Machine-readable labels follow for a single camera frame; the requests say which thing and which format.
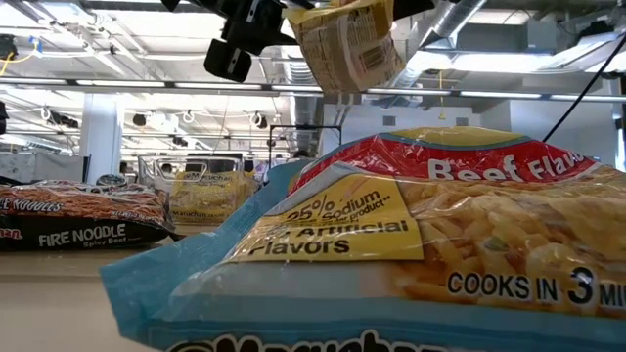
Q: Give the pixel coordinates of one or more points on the yellow Maruchan ramen pack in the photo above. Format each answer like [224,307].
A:
[342,49]
[205,200]

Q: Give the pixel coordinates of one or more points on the grey partition curtain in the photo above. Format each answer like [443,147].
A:
[44,166]

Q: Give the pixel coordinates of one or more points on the silver slanted air duct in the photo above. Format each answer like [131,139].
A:
[450,19]

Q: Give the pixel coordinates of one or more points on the grey wall vent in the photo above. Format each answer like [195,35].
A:
[389,120]
[462,122]

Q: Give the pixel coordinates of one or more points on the black ceiling device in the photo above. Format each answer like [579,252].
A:
[6,46]

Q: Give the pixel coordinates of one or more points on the black ceiling spotlight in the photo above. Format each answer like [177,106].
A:
[261,122]
[139,119]

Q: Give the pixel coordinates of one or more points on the black Maruchan fire noodle pack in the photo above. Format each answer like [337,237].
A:
[73,237]

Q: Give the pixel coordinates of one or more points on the clear plastic bin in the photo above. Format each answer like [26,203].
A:
[147,171]

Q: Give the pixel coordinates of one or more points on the blue Maruchan beef ramen pack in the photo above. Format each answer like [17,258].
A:
[342,274]

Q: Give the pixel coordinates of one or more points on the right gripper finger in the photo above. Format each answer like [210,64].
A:
[411,6]

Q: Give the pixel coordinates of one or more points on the white building column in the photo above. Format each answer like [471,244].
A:
[100,127]

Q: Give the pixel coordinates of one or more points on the silver round air duct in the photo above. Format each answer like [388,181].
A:
[305,117]

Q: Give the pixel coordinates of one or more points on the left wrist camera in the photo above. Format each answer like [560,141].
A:
[227,61]

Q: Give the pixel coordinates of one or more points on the grey round object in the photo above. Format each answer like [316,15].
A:
[111,180]

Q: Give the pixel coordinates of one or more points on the long ceiling light strip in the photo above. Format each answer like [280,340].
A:
[220,86]

